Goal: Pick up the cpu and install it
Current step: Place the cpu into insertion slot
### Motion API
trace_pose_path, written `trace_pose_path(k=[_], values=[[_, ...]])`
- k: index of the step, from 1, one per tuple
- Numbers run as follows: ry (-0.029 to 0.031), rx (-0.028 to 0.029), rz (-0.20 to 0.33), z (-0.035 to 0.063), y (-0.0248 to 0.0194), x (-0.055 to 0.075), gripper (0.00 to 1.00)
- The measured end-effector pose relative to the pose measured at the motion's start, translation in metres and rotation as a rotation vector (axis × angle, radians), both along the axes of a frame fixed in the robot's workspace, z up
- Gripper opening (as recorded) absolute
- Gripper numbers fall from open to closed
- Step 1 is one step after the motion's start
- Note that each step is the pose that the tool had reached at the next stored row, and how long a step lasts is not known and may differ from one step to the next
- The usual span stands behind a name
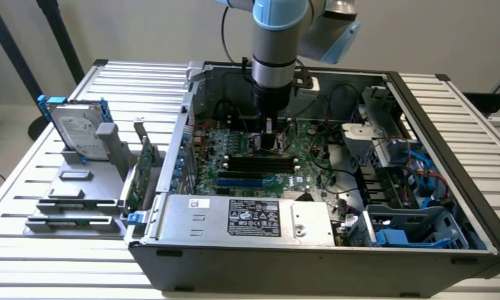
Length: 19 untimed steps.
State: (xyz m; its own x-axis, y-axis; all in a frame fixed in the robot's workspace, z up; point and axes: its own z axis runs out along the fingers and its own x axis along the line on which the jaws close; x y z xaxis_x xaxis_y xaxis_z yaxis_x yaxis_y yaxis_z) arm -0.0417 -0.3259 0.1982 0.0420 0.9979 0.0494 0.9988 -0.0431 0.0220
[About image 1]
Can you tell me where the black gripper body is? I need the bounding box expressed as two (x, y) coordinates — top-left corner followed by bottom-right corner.
(249, 78), (294, 120)

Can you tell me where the CPU socket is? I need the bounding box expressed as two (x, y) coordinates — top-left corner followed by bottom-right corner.
(245, 131), (295, 156)

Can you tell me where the black RAM slot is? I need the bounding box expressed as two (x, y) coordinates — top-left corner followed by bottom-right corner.
(229, 154), (295, 161)
(229, 157), (295, 165)
(228, 161), (296, 169)
(228, 165), (296, 174)

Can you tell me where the black expansion slot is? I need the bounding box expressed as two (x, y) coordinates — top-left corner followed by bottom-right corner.
(217, 171), (264, 180)

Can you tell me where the blue expansion slot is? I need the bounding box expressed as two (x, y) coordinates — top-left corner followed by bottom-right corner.
(216, 178), (264, 189)

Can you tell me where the green motherboard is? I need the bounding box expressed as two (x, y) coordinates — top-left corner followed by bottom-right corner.
(189, 117), (344, 203)

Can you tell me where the metal disk bay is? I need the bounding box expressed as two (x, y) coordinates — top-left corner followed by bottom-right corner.
(339, 86), (427, 171)

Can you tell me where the silver power supply unit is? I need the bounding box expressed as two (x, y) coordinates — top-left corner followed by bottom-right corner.
(156, 193), (339, 248)

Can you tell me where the green graphics card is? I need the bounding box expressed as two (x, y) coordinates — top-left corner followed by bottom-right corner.
(123, 116), (157, 211)

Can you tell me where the blue case latch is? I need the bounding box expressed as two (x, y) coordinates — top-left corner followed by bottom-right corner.
(125, 211), (145, 226)

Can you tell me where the black open PC case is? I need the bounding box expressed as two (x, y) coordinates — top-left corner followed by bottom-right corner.
(123, 60), (500, 294)

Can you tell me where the blue plastic disk caddy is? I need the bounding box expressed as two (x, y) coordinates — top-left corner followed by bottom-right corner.
(363, 203), (471, 250)

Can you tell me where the silver hard disk blue caddy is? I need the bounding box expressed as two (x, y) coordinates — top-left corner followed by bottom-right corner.
(36, 95), (115, 164)

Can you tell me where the grey parts rack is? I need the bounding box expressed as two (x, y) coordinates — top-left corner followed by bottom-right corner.
(23, 122), (168, 236)

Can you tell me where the black stand pole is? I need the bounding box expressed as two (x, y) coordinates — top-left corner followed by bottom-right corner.
(44, 0), (85, 84)
(0, 0), (41, 98)

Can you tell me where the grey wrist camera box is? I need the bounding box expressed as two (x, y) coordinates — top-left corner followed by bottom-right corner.
(294, 70), (322, 101)

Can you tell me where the black case wire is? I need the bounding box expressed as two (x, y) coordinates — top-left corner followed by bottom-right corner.
(327, 83), (360, 126)

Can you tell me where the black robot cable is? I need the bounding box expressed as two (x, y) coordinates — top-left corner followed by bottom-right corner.
(221, 5), (251, 65)

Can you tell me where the blue disk wire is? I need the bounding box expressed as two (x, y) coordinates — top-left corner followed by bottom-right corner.
(403, 149), (448, 208)

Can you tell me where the red disk wire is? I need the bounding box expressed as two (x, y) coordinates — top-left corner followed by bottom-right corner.
(416, 168), (451, 196)

